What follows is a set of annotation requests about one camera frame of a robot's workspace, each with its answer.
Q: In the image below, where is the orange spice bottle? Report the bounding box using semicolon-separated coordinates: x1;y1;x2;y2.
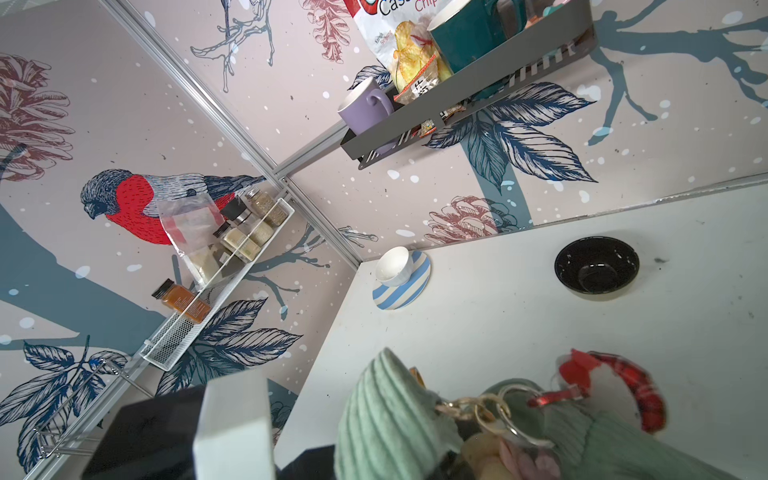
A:
152;279;212;324

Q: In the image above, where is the green corduroy bag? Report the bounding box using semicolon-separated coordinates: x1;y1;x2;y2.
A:
333;349;726;479

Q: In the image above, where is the white small bowl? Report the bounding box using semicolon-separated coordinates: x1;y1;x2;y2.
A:
375;246;414;287

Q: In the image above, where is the dark metal wall shelf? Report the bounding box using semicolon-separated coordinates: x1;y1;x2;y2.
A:
340;0;597;170

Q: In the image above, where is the black small bowl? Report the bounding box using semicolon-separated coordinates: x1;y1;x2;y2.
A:
554;236;640;295

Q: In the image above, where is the far brown spice jar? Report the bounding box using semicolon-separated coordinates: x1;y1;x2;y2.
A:
243;187;289;228

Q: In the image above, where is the green mug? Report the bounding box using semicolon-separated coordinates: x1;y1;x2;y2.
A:
427;0;506;74

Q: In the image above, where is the purple mug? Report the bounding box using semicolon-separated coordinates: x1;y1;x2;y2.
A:
337;77;395;135

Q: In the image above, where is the red Chuba chips bag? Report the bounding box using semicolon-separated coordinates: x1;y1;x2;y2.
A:
344;0;465;105

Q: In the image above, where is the white wire spice rack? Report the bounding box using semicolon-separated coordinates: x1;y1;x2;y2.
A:
139;198;295;371

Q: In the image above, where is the clear plastic zip bag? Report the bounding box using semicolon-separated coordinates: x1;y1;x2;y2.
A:
158;193;224;290

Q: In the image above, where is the black lid spice jar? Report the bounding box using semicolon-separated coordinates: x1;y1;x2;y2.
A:
221;197;274;247

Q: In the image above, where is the beige spice jar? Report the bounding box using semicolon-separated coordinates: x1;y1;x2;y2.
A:
213;223;261;263

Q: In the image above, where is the blue striped saucer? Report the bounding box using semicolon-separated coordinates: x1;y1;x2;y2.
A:
372;251;432;310

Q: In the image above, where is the metal wire hook rack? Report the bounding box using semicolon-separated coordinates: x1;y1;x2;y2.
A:
32;354;153;460

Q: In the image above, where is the red white bear charm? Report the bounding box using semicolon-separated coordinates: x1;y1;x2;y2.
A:
528;349;668;434

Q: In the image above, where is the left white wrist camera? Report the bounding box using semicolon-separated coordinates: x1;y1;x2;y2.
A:
81;369;277;479

